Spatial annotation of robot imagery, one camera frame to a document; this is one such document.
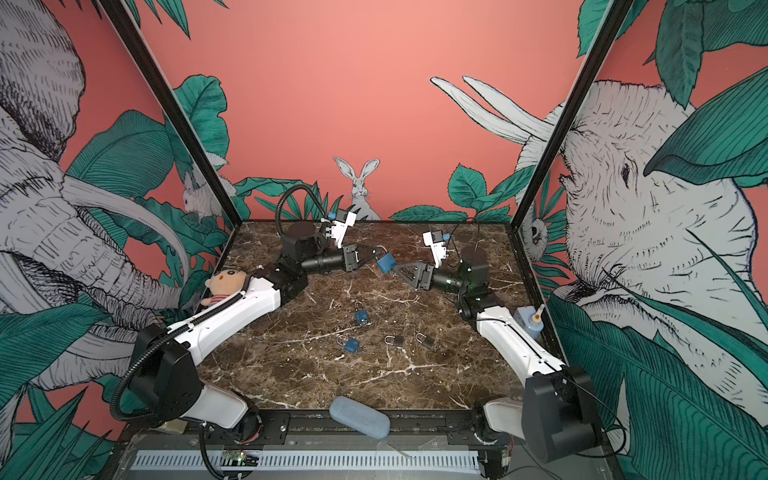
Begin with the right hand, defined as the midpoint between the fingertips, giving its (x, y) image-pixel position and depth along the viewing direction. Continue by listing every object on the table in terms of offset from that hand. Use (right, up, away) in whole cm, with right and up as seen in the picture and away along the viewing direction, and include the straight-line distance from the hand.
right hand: (396, 270), depth 72 cm
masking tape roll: (-52, -37, -2) cm, 64 cm away
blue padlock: (-2, +2, +2) cm, 3 cm away
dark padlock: (+1, -23, +18) cm, 30 cm away
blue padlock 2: (-11, -16, +21) cm, 29 cm away
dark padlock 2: (+9, -23, +17) cm, 30 cm away
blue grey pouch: (-9, -37, +2) cm, 38 cm away
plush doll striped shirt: (-54, -6, +20) cm, 58 cm away
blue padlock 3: (-13, -24, +16) cm, 32 cm away
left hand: (-4, +5, -2) cm, 7 cm away
